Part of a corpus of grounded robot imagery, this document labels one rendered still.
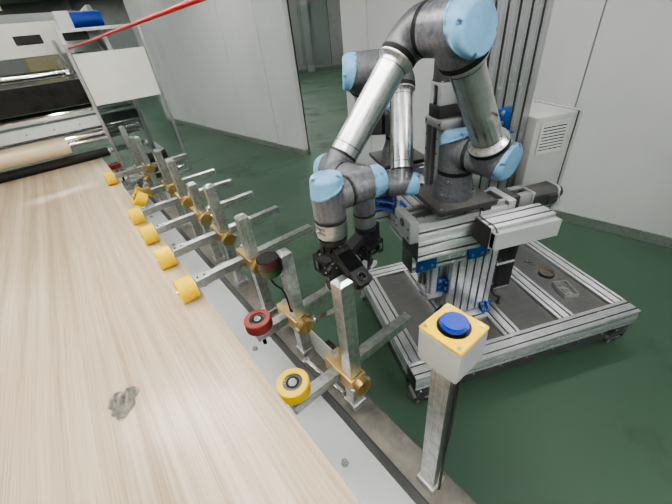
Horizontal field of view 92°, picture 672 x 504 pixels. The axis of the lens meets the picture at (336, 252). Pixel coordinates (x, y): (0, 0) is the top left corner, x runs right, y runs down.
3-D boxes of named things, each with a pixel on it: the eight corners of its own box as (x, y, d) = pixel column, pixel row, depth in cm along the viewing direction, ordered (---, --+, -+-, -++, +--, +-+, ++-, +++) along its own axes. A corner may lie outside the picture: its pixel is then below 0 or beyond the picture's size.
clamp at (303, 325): (291, 307, 111) (289, 296, 108) (315, 329, 102) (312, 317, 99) (277, 316, 108) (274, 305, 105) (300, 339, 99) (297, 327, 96)
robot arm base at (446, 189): (459, 182, 128) (462, 157, 122) (482, 197, 115) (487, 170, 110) (423, 189, 125) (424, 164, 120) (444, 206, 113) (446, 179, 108)
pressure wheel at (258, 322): (270, 329, 107) (262, 303, 100) (282, 343, 101) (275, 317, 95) (248, 342, 103) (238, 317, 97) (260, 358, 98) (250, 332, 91)
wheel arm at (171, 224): (251, 195, 164) (249, 189, 162) (254, 197, 162) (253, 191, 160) (147, 235, 141) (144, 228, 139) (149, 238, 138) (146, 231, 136)
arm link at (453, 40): (487, 152, 111) (436, -16, 73) (530, 162, 101) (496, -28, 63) (465, 179, 111) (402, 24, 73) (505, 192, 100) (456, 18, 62)
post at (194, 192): (225, 268, 167) (193, 179, 140) (228, 271, 164) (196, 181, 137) (219, 271, 165) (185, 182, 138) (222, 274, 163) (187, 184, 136)
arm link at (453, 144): (452, 159, 122) (456, 121, 114) (484, 168, 112) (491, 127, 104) (429, 168, 117) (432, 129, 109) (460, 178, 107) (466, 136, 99)
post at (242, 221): (273, 316, 132) (243, 210, 105) (278, 321, 130) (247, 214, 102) (266, 321, 130) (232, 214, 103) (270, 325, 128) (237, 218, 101)
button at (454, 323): (449, 314, 49) (450, 306, 48) (474, 329, 46) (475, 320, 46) (433, 328, 47) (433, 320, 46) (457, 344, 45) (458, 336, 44)
